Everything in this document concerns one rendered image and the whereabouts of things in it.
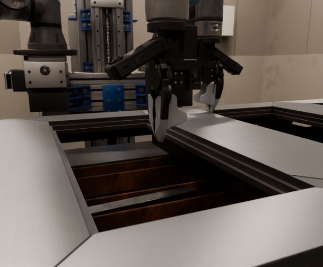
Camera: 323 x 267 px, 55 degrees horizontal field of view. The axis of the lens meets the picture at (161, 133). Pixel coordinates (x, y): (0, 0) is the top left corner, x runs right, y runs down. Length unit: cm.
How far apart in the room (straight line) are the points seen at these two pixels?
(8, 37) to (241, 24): 345
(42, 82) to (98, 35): 37
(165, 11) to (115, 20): 91
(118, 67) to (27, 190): 24
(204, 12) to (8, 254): 74
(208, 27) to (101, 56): 67
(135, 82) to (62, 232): 107
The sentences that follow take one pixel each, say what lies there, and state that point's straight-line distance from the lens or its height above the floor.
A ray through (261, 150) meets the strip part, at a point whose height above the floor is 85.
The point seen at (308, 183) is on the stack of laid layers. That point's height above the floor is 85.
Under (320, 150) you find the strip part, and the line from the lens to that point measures 58.
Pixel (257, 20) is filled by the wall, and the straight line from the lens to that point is 554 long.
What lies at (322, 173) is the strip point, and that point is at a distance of 46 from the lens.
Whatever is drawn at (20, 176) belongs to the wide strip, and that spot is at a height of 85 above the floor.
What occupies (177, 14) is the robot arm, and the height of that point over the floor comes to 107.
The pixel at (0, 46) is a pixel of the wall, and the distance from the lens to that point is 479.
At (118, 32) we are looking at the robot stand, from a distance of 142.
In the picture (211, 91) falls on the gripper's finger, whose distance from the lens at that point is 89.
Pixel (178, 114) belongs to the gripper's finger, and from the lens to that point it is 57.
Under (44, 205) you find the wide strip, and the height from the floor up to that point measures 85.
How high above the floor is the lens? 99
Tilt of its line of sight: 13 degrees down
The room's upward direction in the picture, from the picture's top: straight up
